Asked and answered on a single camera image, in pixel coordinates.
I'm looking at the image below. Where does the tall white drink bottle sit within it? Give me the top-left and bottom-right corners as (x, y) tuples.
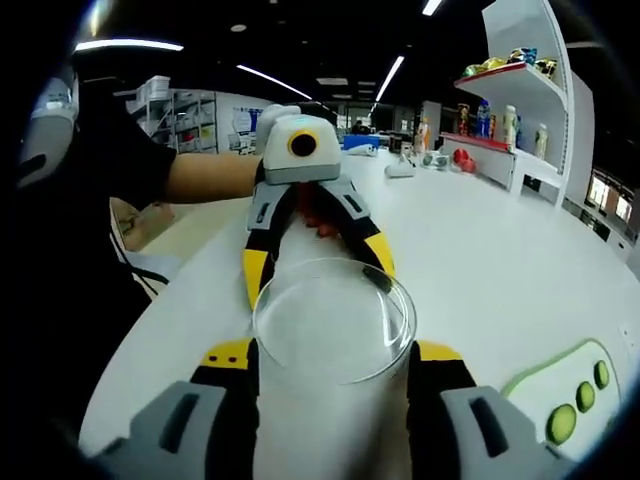
(501, 104), (519, 152)

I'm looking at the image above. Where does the group of cucumber slices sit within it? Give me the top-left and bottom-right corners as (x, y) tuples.
(545, 359), (612, 444)

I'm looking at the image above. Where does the person's left hand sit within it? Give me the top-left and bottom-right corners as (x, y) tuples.
(295, 182), (342, 238)

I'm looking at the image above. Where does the white low cabinet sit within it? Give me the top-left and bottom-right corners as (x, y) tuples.
(564, 196), (632, 262)

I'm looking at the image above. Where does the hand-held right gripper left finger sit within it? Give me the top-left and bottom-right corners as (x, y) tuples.
(92, 337), (262, 480)

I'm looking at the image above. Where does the wall poster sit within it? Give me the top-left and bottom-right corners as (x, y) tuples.
(231, 105), (264, 137)

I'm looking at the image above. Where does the white display shelf unit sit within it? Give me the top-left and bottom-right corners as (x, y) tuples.
(439, 0), (597, 210)

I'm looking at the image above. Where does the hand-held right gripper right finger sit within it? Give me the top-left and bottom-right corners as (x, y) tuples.
(406, 339), (574, 480)

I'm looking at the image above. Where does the white green-edged cutting board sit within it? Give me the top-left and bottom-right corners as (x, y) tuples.
(501, 338), (624, 451)

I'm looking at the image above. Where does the red round object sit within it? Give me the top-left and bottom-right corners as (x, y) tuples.
(451, 148), (477, 173)

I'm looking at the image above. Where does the small white tabletop device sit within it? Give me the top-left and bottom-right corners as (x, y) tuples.
(384, 154), (417, 178)

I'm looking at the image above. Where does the clear petri dish lid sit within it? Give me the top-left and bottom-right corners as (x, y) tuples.
(252, 257), (418, 385)

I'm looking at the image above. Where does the blue white device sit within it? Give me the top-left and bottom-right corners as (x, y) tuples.
(341, 134), (379, 158)

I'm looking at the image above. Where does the black cable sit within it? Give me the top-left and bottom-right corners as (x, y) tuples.
(110, 232), (172, 302)

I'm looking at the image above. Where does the clear glass petri dish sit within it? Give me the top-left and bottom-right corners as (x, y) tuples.
(252, 257), (418, 385)

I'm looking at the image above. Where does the person in black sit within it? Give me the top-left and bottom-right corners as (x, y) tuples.
(0, 74), (177, 454)

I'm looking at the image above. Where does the orange drink bottle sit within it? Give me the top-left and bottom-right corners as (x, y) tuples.
(416, 115), (433, 156)

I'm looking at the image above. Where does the white chest-worn device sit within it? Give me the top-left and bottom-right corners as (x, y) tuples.
(16, 64), (82, 190)

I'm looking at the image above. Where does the blue snack bag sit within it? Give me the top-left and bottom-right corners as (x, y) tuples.
(507, 46), (538, 66)

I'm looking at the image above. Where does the storage rack with bins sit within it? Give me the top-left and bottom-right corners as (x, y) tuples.
(126, 74), (219, 157)

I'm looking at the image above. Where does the blue drink bottle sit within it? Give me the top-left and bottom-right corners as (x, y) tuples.
(476, 99), (492, 139)

